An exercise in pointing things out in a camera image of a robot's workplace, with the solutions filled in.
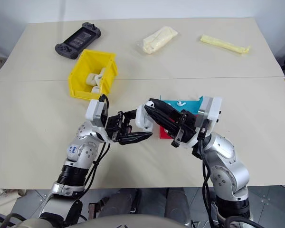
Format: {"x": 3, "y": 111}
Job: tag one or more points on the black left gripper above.
{"x": 115, "y": 126}

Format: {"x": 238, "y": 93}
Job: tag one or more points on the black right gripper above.
{"x": 187, "y": 126}

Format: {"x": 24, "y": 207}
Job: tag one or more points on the white earbuds charging case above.
{"x": 142, "y": 118}

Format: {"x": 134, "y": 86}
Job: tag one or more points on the white earbud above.
{"x": 150, "y": 103}
{"x": 180, "y": 103}

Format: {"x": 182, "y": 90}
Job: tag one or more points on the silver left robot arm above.
{"x": 83, "y": 152}

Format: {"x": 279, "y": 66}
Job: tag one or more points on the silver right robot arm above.
{"x": 228, "y": 166}

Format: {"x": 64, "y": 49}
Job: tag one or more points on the yellow plastic bin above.
{"x": 85, "y": 64}

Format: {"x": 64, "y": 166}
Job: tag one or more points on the teal and red tray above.
{"x": 192, "y": 104}

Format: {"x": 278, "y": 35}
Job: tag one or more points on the bagged pale yellow bread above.
{"x": 158, "y": 39}

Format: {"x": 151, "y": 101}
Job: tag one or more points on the long wrapped yellow stick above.
{"x": 223, "y": 44}

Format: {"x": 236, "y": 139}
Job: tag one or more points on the grey robot torso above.
{"x": 104, "y": 222}

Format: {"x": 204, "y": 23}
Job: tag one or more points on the black handheld game console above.
{"x": 78, "y": 39}

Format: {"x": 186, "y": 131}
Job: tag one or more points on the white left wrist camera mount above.
{"x": 95, "y": 111}

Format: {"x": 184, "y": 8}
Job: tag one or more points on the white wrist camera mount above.
{"x": 95, "y": 111}
{"x": 211, "y": 109}

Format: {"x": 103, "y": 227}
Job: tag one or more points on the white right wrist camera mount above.
{"x": 211, "y": 109}

